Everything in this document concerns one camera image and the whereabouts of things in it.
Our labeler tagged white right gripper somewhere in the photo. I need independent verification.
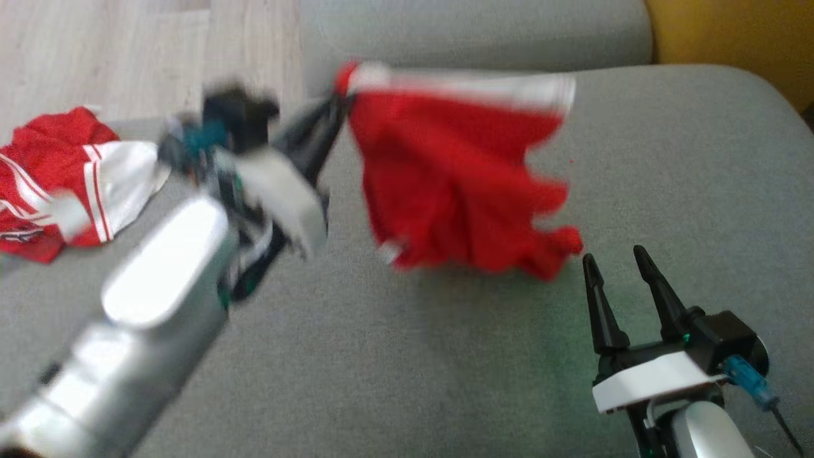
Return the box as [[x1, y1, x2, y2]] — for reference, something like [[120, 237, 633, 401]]
[[582, 245, 727, 415]]

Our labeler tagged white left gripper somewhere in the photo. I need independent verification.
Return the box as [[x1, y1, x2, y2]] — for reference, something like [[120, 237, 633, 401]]
[[230, 95, 350, 259]]

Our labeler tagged red shorts white waistband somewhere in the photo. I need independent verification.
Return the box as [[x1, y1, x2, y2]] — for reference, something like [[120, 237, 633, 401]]
[[335, 60, 584, 281]]

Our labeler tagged red basketball jersey white trim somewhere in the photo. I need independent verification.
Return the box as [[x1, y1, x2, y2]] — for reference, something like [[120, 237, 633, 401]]
[[0, 106, 171, 264]]

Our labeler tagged grey sofa back cushion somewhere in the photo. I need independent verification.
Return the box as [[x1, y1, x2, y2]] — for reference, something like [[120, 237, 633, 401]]
[[299, 0, 654, 97]]

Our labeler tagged yellow cushion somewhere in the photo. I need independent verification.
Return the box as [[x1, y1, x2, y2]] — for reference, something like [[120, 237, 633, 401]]
[[644, 0, 814, 116]]

